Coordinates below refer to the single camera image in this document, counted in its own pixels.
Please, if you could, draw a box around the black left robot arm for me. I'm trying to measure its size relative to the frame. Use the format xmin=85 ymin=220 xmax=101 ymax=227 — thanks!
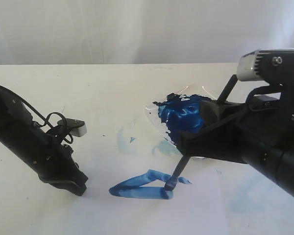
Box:
xmin=0 ymin=88 xmax=88 ymax=196

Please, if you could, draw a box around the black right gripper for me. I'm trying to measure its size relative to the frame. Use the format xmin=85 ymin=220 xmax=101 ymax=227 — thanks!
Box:
xmin=176 ymin=95 xmax=294 ymax=169

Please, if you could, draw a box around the black paintbrush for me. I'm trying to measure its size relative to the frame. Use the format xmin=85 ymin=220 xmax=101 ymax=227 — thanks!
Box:
xmin=164 ymin=74 xmax=238 ymax=191

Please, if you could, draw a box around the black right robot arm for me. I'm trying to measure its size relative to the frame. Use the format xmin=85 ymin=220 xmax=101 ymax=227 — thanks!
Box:
xmin=176 ymin=95 xmax=294 ymax=197

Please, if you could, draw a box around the black right camera cable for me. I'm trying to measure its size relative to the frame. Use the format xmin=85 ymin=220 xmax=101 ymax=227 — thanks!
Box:
xmin=245 ymin=84 xmax=285 ymax=112

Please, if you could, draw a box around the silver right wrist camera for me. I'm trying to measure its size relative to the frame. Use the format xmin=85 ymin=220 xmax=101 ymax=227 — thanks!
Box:
xmin=236 ymin=48 xmax=294 ymax=86

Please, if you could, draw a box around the black camera cable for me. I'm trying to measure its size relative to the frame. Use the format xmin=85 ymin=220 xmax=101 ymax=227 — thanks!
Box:
xmin=245 ymin=84 xmax=285 ymax=112
xmin=0 ymin=82 xmax=73 ymax=145

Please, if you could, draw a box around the black left camera cable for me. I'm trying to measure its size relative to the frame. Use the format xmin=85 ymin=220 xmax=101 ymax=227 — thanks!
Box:
xmin=0 ymin=82 xmax=73 ymax=145

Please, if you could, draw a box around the clear plate with blue paint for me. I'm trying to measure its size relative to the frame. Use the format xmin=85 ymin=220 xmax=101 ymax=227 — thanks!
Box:
xmin=144 ymin=84 xmax=218 ymax=156

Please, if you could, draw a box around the white curtain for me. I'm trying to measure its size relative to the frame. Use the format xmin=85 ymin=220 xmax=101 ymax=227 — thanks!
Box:
xmin=0 ymin=0 xmax=294 ymax=65

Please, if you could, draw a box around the white paper sheet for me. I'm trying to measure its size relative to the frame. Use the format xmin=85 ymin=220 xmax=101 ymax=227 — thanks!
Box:
xmin=9 ymin=137 xmax=294 ymax=235

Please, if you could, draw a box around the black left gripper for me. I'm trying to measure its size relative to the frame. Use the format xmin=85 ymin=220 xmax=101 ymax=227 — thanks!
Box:
xmin=26 ymin=132 xmax=88 ymax=196

